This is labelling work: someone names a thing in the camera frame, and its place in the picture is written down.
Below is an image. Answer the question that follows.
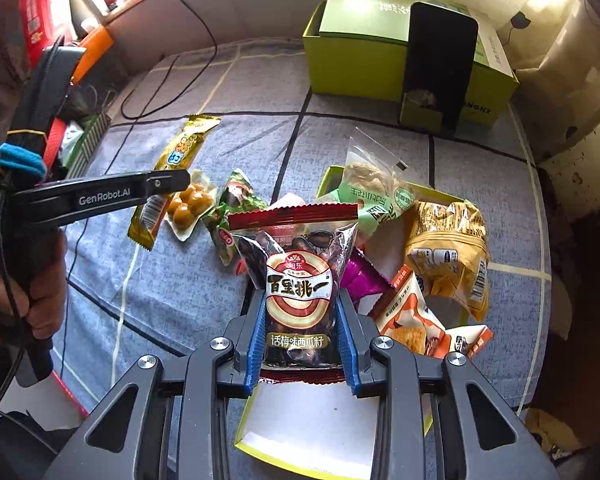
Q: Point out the orange white chip packet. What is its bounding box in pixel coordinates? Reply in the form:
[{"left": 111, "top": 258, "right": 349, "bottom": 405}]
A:
[{"left": 372, "top": 265, "right": 495, "bottom": 361}]

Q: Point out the pink jelly cup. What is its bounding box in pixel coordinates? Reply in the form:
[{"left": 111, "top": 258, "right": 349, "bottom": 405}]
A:
[{"left": 266, "top": 193, "right": 311, "bottom": 211}]

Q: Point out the blue checked blanket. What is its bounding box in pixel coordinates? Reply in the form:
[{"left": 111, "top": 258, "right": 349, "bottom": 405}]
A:
[{"left": 50, "top": 37, "right": 553, "bottom": 480}]

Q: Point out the dark melon seed packet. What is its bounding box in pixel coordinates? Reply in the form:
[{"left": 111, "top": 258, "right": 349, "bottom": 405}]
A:
[{"left": 228, "top": 203, "right": 361, "bottom": 386}]

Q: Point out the clear packet of brown eggs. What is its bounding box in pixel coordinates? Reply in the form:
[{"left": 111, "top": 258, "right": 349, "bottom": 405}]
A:
[{"left": 166, "top": 170, "right": 218, "bottom": 241}]

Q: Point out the yellow puffed snack packet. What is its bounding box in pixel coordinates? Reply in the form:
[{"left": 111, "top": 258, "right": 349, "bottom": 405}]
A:
[{"left": 404, "top": 199, "right": 491, "bottom": 322}]

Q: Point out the small green snack packet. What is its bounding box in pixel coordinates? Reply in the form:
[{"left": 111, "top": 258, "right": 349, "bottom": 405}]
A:
[{"left": 201, "top": 168, "right": 270, "bottom": 267}]

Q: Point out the red tape roll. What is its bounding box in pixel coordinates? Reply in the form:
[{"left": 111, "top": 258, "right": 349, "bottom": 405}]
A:
[{"left": 44, "top": 116, "right": 67, "bottom": 171}]

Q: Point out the clear peanut bag green label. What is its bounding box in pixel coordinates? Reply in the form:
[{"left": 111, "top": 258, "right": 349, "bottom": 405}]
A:
[{"left": 337, "top": 127, "right": 421, "bottom": 246}]

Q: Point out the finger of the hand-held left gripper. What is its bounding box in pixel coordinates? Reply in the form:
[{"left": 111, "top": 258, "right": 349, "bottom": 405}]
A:
[{"left": 125, "top": 169, "right": 192, "bottom": 202}]

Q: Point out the orange tray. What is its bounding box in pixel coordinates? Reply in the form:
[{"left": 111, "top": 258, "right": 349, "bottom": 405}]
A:
[{"left": 72, "top": 25, "right": 116, "bottom": 86}]

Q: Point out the striped gift bag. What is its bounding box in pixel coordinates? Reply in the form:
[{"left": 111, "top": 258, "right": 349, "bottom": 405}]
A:
[{"left": 60, "top": 112, "right": 112, "bottom": 178}]

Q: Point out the green cardboard box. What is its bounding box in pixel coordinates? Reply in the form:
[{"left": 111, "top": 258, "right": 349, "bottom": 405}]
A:
[{"left": 301, "top": 0, "right": 520, "bottom": 128}]

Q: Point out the red box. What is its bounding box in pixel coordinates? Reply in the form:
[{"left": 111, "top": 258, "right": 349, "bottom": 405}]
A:
[{"left": 17, "top": 0, "right": 66, "bottom": 68}]

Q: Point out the black phone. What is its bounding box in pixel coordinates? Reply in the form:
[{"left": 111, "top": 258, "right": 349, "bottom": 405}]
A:
[{"left": 399, "top": 1, "right": 480, "bottom": 138}]

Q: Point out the purple snack packet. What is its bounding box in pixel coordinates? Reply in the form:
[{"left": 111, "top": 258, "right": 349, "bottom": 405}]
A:
[{"left": 341, "top": 247, "right": 396, "bottom": 311}]

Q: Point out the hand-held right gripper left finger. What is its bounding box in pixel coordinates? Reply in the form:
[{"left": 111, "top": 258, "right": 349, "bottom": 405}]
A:
[{"left": 42, "top": 290, "right": 268, "bottom": 480}]

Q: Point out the beige heart print cushion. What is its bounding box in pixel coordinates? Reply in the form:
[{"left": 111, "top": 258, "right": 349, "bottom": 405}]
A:
[{"left": 442, "top": 0, "right": 600, "bottom": 196}]

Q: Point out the long yellow snack bar packet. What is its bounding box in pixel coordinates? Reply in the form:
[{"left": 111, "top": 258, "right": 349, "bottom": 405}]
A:
[{"left": 127, "top": 115, "right": 222, "bottom": 252}]

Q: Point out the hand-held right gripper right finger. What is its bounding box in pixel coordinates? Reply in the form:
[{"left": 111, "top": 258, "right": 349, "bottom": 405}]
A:
[{"left": 332, "top": 287, "right": 561, "bottom": 480}]

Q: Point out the person's left hand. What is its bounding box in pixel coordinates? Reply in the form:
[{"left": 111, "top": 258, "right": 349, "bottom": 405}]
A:
[{"left": 0, "top": 230, "right": 70, "bottom": 348}]

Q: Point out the green rimmed shallow box tray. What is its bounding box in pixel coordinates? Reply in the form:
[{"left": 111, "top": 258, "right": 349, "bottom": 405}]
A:
[{"left": 234, "top": 164, "right": 487, "bottom": 480}]

